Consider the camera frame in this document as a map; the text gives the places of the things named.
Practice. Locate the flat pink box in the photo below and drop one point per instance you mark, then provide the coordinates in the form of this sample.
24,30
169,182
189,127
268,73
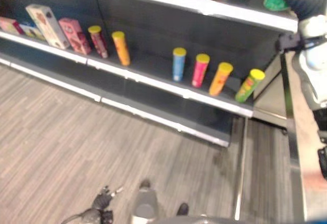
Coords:
9,25

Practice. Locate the metal floor strip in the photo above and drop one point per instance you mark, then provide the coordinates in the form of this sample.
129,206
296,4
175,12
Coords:
241,170

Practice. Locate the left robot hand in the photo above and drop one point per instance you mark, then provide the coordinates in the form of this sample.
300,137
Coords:
102,199

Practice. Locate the orange chip can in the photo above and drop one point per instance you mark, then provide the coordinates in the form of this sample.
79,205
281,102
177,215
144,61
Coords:
220,79
121,48

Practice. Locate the beige shelf end panel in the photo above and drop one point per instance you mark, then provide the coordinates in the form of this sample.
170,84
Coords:
270,96

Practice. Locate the green chip can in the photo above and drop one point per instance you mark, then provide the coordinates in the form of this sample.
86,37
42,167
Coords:
249,87

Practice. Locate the pink chip can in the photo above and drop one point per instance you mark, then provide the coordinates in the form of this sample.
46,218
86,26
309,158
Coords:
200,71

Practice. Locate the blue yellow box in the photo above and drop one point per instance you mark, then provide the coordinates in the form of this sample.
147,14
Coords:
32,31

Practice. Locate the tall white biscuit box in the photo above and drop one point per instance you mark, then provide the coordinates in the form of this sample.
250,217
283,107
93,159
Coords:
47,25

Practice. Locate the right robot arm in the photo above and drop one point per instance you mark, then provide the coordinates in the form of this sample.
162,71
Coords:
313,55

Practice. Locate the metal framed table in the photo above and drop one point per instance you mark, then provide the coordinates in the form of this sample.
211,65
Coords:
304,137

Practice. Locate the dark shelf base white edge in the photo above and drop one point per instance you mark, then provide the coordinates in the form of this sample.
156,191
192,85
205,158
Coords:
127,106

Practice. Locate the blue chip can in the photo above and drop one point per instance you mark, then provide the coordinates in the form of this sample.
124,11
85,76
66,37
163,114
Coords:
178,65

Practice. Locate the pink snack box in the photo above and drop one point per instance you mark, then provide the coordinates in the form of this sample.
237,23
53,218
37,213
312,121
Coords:
75,36

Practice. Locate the red chip can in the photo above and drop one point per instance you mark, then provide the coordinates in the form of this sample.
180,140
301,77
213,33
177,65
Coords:
98,42

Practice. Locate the robot dark foot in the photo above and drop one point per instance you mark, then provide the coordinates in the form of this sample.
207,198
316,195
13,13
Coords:
182,209

